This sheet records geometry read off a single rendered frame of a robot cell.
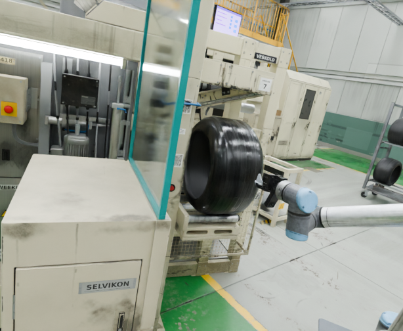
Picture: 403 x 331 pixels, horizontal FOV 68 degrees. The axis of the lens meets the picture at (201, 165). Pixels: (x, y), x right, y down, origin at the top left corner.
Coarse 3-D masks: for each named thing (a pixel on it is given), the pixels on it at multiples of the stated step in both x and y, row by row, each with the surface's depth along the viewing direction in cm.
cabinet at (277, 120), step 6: (246, 114) 600; (252, 114) 588; (258, 114) 588; (246, 120) 600; (252, 120) 588; (276, 120) 630; (252, 126) 589; (276, 126) 636; (276, 132) 643; (270, 138) 637; (276, 138) 650; (270, 144) 644; (270, 150) 651
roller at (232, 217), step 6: (192, 216) 167; (198, 216) 169; (204, 216) 170; (210, 216) 172; (216, 216) 173; (222, 216) 175; (228, 216) 176; (234, 216) 178; (192, 222) 168; (198, 222) 169; (204, 222) 171; (210, 222) 173
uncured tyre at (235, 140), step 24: (216, 120) 164; (240, 120) 175; (192, 144) 198; (216, 144) 154; (240, 144) 156; (192, 168) 203; (216, 168) 152; (240, 168) 153; (192, 192) 195; (216, 192) 155; (240, 192) 157
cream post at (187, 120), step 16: (208, 0) 140; (208, 16) 142; (208, 32) 145; (192, 64) 147; (192, 80) 149; (192, 96) 152; (192, 112) 155; (176, 176) 163; (176, 192) 166; (176, 208) 169; (160, 288) 183; (160, 304) 187
